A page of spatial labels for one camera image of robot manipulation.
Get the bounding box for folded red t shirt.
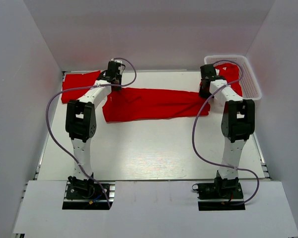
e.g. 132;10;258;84
61;70;111;105

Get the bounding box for red t shirt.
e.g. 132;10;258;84
61;70;111;105
102;88;206;122

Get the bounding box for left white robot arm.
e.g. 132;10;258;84
65;59;125;180

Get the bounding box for red t shirts in basket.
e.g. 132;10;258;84
214;62;242;96

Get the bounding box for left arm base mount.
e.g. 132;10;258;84
62;176;115;210

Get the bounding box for white plastic basket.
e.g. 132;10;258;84
204;55;262;101

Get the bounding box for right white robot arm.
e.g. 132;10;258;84
199;64;255;198

